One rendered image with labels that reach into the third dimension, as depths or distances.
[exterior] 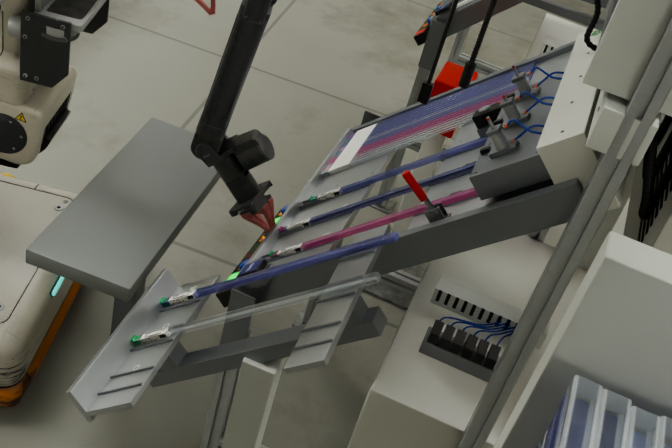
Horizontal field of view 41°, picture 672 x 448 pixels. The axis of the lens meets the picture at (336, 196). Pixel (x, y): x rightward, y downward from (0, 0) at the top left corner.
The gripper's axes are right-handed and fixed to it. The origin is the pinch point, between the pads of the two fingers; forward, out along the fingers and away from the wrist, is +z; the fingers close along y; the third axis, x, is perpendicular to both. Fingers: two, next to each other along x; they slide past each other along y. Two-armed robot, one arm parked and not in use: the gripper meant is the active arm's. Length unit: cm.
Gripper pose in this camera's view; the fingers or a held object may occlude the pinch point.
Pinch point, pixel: (271, 230)
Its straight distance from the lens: 194.7
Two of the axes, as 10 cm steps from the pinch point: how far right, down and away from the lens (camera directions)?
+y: 3.5, -5.1, 7.8
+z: 5.0, 8.1, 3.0
